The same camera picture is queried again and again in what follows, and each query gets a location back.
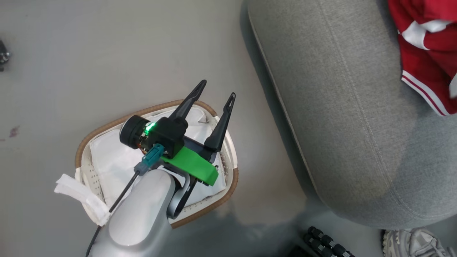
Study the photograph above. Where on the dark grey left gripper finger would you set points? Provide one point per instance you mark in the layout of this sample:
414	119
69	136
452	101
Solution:
220	128
187	103

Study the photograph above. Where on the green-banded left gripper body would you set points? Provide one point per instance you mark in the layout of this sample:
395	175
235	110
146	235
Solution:
171	137

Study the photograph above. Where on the grey fabric sofa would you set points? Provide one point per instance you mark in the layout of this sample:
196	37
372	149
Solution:
350	107

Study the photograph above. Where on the black ribbed tube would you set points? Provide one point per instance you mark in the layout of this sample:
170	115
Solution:
316	246
332	244

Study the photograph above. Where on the wicker-rimmed laundry basket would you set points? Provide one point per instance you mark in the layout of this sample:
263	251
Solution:
210	206

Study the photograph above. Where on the grey white sneaker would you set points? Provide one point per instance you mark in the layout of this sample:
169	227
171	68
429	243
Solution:
410	244

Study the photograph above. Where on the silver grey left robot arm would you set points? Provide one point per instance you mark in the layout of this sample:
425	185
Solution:
142	214

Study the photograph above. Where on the red basketball jersey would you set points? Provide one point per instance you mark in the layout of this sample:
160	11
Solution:
425	53

